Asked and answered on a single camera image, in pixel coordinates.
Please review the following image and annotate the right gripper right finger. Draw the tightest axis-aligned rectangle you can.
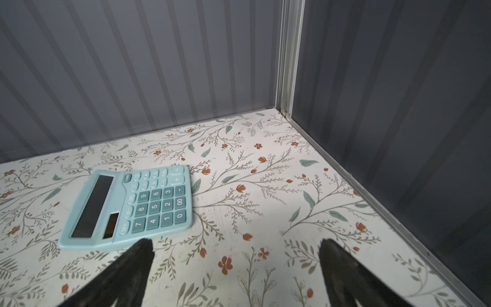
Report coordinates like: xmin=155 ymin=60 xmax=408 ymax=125
xmin=318 ymin=239 xmax=410 ymax=306

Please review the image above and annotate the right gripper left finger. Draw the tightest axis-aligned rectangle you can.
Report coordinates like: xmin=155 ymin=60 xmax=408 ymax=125
xmin=60 ymin=239 xmax=155 ymax=306

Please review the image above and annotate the light blue calculator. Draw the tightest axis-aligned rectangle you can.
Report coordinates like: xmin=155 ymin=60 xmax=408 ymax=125
xmin=58 ymin=165 xmax=193 ymax=251

